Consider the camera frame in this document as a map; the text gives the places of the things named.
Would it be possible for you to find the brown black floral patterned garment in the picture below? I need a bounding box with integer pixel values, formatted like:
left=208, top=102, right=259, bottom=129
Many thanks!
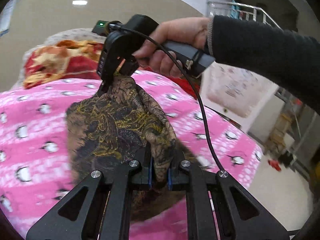
left=66, top=76, right=196, bottom=222

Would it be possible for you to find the black sleeved right forearm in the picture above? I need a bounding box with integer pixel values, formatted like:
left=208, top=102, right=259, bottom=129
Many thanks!
left=206, top=16, right=319, bottom=112

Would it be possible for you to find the person's right hand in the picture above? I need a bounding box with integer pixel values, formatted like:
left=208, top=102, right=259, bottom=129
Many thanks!
left=133, top=17, right=210, bottom=77

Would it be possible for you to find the grey floral pillow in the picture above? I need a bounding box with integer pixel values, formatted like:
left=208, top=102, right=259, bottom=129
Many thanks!
left=13, top=28, right=106, bottom=88

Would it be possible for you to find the red orange floral quilt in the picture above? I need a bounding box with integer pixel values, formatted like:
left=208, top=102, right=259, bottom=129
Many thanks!
left=23, top=40, right=103, bottom=89

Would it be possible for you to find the pink penguin print bed sheet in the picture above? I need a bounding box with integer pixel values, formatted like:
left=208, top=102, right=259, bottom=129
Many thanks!
left=1, top=70, right=263, bottom=239

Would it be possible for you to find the metal stair railing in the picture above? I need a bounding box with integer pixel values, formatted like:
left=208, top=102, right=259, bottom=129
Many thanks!
left=206, top=1, right=281, bottom=29

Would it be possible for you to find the black camera box green light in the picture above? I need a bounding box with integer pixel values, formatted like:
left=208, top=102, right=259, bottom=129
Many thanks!
left=92, top=20, right=108, bottom=37

